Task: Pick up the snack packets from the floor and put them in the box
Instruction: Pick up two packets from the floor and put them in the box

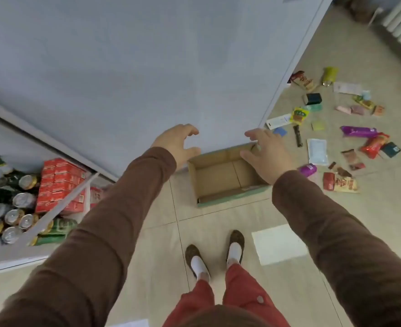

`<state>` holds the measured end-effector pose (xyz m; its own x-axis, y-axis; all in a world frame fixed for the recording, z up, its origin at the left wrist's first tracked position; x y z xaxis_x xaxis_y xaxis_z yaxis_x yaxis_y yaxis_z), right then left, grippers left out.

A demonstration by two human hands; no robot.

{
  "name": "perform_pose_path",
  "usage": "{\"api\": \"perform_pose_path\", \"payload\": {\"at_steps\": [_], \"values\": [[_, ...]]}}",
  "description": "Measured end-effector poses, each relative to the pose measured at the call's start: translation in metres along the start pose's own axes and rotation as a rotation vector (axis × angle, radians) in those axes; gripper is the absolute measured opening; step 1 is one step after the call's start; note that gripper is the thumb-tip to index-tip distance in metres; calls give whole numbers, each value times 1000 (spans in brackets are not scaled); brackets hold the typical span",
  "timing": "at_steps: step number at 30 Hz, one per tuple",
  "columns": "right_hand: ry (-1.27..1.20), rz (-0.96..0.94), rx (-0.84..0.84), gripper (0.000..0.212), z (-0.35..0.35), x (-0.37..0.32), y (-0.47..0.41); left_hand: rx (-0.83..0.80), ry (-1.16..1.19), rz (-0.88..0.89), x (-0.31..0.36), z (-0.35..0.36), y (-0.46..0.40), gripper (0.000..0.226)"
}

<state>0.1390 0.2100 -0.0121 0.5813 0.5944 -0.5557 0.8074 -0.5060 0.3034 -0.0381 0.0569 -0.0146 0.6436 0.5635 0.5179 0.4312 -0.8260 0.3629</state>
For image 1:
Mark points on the person's left hand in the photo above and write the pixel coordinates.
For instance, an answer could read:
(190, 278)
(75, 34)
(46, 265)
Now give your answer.
(173, 143)

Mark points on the person's right hand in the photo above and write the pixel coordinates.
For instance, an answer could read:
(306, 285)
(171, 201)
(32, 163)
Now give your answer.
(272, 160)

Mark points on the blue square pack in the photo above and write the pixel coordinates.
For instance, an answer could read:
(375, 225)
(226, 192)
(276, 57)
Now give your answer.
(280, 132)

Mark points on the dark brown stick sachet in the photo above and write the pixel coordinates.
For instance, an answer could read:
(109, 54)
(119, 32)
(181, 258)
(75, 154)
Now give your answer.
(298, 136)

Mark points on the purple snack bag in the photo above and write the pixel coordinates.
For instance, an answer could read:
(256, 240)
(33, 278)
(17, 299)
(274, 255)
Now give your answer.
(358, 131)
(308, 170)

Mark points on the white long card blue print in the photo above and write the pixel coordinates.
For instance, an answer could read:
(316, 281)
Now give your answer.
(278, 121)

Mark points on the clear white pouch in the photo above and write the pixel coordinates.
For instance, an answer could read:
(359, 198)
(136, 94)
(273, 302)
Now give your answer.
(317, 152)

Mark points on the yellow dried tofu packet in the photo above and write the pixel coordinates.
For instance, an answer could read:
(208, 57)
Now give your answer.
(299, 116)
(364, 103)

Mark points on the brown cardboard box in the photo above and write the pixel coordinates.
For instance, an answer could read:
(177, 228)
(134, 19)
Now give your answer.
(217, 177)

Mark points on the lime green square pack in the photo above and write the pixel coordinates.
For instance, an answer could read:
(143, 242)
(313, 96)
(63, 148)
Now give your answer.
(318, 126)

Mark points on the teal long carton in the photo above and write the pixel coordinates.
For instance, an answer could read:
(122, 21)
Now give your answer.
(315, 107)

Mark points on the dark green box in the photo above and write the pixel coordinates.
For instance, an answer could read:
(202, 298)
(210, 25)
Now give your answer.
(312, 98)

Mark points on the beige red chip bag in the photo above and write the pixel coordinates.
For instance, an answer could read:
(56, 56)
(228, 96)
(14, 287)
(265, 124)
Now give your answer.
(306, 82)
(343, 184)

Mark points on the small brown-red snack packet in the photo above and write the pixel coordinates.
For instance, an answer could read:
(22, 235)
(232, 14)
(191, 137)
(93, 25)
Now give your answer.
(349, 155)

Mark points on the small red snack packet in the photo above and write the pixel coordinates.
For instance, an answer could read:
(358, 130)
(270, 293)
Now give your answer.
(357, 166)

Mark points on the pink tube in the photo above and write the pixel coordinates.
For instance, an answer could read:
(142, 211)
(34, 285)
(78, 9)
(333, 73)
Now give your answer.
(343, 109)

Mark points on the pink striped packet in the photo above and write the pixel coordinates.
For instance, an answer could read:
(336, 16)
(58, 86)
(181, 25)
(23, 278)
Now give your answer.
(357, 110)

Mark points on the yellow-green long snack bag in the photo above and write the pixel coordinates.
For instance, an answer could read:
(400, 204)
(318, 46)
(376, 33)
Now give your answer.
(329, 74)

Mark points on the red snack bag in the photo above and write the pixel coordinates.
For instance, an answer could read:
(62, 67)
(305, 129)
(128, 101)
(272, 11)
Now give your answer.
(374, 145)

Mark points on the white printed pouch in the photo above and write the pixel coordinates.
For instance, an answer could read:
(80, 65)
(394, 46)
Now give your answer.
(347, 88)

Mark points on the light blue small packet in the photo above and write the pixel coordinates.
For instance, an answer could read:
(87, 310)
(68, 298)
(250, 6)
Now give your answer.
(366, 95)

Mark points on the orange small packet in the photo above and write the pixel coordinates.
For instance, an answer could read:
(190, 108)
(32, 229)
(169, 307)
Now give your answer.
(378, 110)

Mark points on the dark teal packet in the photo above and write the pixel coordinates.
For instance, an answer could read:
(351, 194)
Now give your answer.
(390, 150)

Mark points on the person's left forearm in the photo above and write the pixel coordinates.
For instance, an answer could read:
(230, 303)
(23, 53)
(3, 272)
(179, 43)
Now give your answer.
(101, 234)

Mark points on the person's right forearm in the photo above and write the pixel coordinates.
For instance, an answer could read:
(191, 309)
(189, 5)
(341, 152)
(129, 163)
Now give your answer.
(340, 252)

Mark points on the person's right leg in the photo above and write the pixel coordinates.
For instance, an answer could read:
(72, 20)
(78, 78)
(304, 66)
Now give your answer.
(248, 289)

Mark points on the person's leg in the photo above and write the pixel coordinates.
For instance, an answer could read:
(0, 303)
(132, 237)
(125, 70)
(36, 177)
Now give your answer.
(248, 289)
(190, 303)

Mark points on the person's left leg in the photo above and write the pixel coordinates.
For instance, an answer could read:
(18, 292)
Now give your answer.
(190, 303)

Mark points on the right leopard print slipper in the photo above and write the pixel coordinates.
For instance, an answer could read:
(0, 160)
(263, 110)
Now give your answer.
(237, 236)

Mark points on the leopard print slipper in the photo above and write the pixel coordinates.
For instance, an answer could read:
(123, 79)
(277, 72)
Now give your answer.
(237, 236)
(191, 252)

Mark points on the pale grey cabinet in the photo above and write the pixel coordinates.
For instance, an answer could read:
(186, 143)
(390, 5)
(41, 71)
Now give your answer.
(118, 64)

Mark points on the right white sock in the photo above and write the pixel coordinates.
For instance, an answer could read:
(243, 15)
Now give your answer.
(234, 252)

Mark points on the white sock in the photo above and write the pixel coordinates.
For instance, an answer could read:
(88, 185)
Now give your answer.
(234, 252)
(198, 265)

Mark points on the left leopard print slipper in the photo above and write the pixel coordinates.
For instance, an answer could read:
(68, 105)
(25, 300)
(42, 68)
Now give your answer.
(191, 252)

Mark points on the stack of red cartons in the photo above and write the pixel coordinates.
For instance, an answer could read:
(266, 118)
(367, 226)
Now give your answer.
(61, 180)

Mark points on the left white sock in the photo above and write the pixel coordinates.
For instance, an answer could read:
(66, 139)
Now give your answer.
(198, 265)

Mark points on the group of beverage cans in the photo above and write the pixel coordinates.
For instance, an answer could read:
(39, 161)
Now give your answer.
(13, 217)

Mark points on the white shelf rack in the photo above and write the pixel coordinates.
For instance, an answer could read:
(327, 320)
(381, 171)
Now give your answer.
(3, 258)

